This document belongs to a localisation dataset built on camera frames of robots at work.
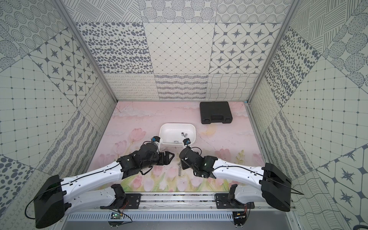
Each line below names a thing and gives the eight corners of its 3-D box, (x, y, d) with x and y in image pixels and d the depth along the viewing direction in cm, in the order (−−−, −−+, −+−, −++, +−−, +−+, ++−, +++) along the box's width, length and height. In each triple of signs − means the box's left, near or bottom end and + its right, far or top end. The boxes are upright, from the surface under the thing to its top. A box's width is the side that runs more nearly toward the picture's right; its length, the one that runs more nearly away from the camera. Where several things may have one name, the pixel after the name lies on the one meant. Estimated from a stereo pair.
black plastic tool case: (200, 123, 107) (201, 120, 103) (199, 103, 121) (199, 100, 117) (231, 123, 107) (233, 120, 104) (227, 103, 121) (228, 100, 117)
